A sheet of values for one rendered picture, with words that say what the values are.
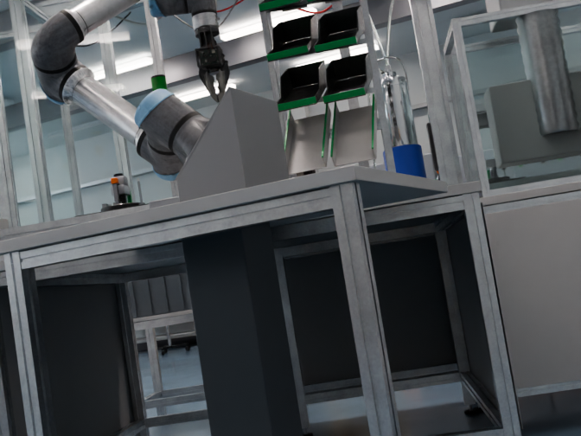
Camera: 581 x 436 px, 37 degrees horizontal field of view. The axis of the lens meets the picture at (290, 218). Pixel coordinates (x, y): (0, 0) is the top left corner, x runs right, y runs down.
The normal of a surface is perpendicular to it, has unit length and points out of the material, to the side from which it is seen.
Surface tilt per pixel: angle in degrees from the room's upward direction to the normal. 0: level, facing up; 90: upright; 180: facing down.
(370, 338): 90
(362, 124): 45
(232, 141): 90
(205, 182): 90
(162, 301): 90
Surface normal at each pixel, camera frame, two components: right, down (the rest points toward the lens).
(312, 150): -0.30, -0.72
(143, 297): -0.11, -0.06
